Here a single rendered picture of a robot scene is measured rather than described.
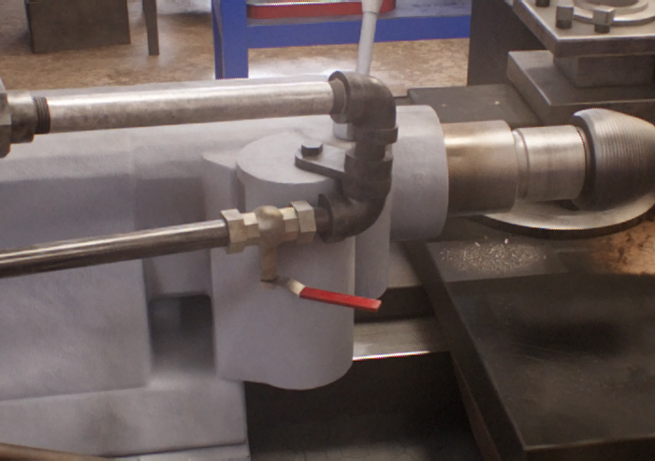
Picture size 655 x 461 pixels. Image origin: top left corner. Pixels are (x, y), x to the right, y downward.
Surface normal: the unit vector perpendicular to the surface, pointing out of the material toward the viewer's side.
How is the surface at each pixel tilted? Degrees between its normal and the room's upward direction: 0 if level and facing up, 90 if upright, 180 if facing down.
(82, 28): 90
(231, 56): 90
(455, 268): 0
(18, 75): 0
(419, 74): 0
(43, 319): 70
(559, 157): 53
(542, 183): 93
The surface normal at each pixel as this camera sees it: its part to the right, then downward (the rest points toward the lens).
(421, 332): 0.00, -0.88
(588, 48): 0.12, 0.47
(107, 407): 0.14, 0.00
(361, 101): 0.47, 0.28
